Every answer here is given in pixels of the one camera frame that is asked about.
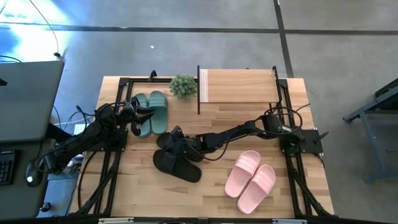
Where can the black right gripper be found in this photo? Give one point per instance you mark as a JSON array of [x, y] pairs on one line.
[[191, 149]]

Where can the green plant in white pot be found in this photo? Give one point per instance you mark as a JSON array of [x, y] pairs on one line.
[[183, 87]]

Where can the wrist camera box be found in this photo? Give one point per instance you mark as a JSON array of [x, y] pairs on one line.
[[132, 102], [177, 133]]

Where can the grey laptop lid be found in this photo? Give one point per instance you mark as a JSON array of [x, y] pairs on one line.
[[28, 99]]

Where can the black computer mouse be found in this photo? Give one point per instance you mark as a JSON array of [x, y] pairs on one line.
[[31, 180]]

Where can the black aluminium table frame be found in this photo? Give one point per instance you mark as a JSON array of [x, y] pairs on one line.
[[285, 93]]

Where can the green rubber slide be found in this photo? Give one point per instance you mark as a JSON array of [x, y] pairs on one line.
[[158, 115], [146, 130]]

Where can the grey metal bracket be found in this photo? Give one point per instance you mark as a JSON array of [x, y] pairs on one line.
[[115, 220], [289, 221]]

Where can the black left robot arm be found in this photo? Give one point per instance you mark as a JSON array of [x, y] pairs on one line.
[[90, 133]]

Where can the white bottle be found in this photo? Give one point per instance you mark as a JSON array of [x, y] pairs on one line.
[[71, 165]]

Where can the grey-blue metal cart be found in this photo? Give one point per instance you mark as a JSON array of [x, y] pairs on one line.
[[369, 146]]

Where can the black clamp lever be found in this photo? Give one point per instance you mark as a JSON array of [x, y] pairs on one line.
[[321, 137], [152, 75]]

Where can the grey side desk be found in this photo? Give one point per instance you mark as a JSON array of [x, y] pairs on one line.
[[18, 202]]

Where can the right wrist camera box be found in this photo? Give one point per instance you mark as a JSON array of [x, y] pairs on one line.
[[177, 133]]

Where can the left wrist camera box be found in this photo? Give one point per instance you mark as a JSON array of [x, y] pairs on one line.
[[132, 102]]

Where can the white power adapter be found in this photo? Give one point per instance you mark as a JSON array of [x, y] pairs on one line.
[[80, 129]]

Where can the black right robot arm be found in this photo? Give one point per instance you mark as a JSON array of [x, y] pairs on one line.
[[230, 137]]

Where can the small black round knob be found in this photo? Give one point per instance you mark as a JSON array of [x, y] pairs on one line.
[[46, 207]]

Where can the black keyboard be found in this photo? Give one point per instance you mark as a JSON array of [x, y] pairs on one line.
[[6, 168]]

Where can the wooden shelf with black frame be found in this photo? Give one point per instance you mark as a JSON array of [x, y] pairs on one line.
[[239, 85]]

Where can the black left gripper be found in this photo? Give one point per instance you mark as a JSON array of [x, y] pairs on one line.
[[129, 115]]

